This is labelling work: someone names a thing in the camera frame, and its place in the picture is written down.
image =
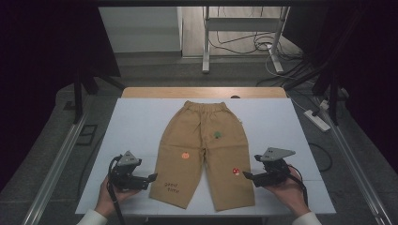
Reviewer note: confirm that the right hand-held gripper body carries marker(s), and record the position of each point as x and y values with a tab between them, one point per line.
275	173

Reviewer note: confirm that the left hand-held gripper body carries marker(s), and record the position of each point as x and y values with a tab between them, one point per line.
123	175

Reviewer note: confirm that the tan children's pants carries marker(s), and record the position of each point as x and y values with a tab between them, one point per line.
194	131

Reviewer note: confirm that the person's right hand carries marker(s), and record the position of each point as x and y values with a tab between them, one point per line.
292	195

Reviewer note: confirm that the person's left hand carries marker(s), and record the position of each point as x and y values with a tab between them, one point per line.
108	200

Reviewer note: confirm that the white table cover board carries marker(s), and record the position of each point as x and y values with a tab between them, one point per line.
137	125

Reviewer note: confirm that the dark floor plate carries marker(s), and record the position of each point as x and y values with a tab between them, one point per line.
90	126

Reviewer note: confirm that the white power strip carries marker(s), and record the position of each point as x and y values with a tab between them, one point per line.
316	120

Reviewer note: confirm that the white plug adapter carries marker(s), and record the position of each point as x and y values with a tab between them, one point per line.
324	104

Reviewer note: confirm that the wooden table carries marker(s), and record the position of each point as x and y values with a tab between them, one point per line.
187	92

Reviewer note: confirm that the black metal stand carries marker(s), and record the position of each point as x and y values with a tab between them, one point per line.
334	100
77	100

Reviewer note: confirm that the white cabinet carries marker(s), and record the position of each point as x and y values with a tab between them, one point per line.
140	29

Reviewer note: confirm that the dark curtain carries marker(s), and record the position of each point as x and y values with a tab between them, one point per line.
37	62
369	62

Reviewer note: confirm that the black overhead beam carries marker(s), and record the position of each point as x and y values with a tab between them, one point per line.
219	2

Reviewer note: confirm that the aluminium rail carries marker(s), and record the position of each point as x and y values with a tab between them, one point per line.
353	165
53	175

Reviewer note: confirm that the white metal stand frame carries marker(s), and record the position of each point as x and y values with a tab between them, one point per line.
241	24

